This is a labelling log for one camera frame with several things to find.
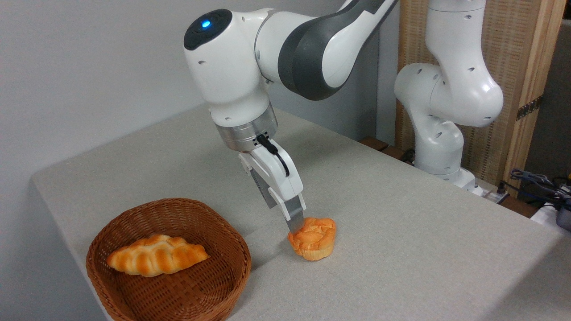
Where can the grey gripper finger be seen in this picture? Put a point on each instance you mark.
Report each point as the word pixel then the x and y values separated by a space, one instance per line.
pixel 266 196
pixel 294 214

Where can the wooden rattan screen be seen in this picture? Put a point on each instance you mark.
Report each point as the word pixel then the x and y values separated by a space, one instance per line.
pixel 508 44

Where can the metal screen hinge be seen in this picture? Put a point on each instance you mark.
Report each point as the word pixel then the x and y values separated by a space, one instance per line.
pixel 529 107

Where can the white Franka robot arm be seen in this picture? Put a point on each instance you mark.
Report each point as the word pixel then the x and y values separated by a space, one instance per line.
pixel 227 71

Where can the long braided bread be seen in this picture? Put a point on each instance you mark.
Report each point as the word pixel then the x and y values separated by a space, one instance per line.
pixel 151 258

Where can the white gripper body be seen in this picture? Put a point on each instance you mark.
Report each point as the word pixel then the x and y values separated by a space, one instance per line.
pixel 279 176

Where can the white box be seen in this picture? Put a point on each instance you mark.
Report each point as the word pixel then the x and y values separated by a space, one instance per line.
pixel 545 215

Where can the brown wicker basket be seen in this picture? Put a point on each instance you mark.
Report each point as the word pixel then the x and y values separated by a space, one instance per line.
pixel 134 294

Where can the round knotted bread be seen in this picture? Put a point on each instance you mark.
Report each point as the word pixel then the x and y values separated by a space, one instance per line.
pixel 314 240

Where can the blue-grey device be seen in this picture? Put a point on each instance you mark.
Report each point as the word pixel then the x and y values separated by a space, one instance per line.
pixel 564 216

